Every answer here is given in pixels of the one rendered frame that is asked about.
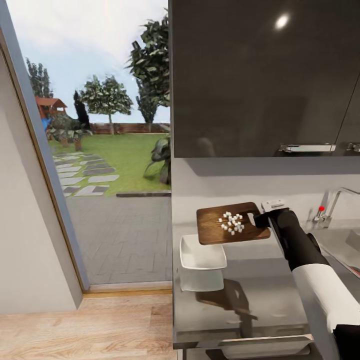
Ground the bowl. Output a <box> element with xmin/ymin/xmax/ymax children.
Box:
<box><xmin>179</xmin><ymin>234</ymin><xmax>227</xmax><ymax>271</ymax></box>

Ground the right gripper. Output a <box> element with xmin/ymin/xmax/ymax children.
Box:
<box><xmin>253</xmin><ymin>212</ymin><xmax>270</xmax><ymax>228</ymax></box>

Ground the cutting board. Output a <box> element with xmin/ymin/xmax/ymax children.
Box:
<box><xmin>196</xmin><ymin>202</ymin><xmax>271</xmax><ymax>246</ymax></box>

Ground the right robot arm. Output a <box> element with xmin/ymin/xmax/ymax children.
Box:
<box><xmin>253</xmin><ymin>198</ymin><xmax>360</xmax><ymax>360</ymax></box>

